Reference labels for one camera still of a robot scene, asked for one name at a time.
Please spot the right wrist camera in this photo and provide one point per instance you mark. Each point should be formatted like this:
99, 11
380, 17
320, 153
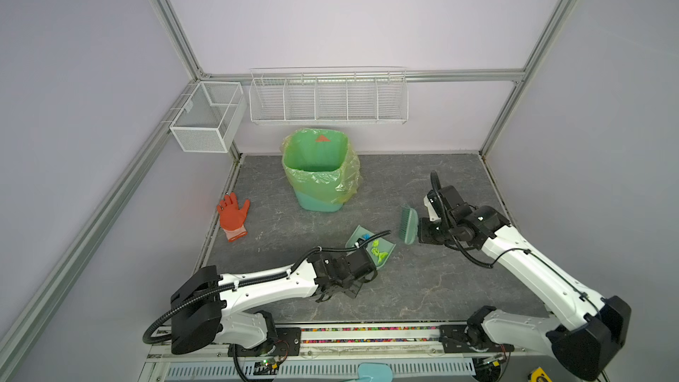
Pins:
433, 216

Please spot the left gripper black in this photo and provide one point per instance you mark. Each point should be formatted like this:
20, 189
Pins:
354, 291

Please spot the mint green hand brush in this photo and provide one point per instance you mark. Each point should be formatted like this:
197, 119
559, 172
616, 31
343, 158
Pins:
409, 225

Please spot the green trash bin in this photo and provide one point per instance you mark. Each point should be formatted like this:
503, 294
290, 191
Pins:
318, 175

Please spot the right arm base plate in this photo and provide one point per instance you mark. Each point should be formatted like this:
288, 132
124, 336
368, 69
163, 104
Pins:
461, 338

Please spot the light blue object front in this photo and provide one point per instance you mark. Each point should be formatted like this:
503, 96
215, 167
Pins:
368, 372

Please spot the mint green dustpan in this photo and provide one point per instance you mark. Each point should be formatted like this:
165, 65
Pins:
356, 236

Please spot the red rubber glove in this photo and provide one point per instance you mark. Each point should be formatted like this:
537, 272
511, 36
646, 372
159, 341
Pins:
232, 216

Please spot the green paper scrap near left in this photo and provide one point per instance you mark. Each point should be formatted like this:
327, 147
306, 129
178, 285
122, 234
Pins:
377, 254

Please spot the white mesh box basket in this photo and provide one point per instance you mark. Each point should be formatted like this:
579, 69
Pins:
208, 120

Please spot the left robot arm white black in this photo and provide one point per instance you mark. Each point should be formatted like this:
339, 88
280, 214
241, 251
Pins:
228, 307

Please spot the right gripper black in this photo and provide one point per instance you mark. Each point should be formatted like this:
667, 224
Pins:
423, 227

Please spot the white wire shelf basket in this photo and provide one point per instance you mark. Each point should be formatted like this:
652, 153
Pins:
329, 95

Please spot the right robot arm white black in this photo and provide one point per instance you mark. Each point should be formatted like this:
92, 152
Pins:
583, 330

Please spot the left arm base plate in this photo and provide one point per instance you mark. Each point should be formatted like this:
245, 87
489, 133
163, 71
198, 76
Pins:
286, 342

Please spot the yellow-green plastic bin liner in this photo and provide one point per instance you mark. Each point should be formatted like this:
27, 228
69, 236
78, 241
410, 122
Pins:
323, 167

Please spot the yellow black tape measure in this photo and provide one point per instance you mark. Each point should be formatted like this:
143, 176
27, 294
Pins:
538, 375

